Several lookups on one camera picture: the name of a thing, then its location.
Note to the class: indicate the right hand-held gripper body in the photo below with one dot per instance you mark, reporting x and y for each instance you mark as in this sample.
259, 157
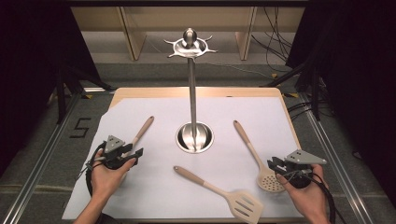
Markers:
303, 158

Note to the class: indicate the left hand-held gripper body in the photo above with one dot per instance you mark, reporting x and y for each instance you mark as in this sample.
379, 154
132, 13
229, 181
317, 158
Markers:
113, 144

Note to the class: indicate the beige perforated skimmer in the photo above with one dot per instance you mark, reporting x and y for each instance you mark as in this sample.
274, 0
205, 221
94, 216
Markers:
249, 144

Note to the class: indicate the beige slotted spatula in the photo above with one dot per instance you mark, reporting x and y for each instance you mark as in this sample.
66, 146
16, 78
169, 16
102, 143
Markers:
244, 205

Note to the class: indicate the steel utensil stand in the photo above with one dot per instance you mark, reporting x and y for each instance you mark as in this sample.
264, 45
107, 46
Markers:
193, 93

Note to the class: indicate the person's left hand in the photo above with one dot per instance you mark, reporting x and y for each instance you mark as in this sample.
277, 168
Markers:
106, 180

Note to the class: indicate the person's right hand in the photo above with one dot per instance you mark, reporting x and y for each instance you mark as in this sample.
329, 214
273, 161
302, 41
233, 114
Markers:
308, 199

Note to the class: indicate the white paper sheet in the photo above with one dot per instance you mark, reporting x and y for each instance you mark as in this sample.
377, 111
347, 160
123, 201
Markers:
155, 186

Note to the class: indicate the black metal stand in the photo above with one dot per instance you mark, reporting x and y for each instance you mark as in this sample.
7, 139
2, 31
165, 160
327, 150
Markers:
316, 93
61, 96

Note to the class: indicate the black curtain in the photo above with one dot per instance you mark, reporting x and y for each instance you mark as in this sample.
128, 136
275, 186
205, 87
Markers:
361, 77
31, 62

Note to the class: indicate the beige wooden shelf unit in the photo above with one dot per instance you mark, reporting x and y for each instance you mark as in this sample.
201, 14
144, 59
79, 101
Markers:
186, 18

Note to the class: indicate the aluminium floor rail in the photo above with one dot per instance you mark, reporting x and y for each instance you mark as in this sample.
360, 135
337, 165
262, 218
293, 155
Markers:
40, 161
333, 155

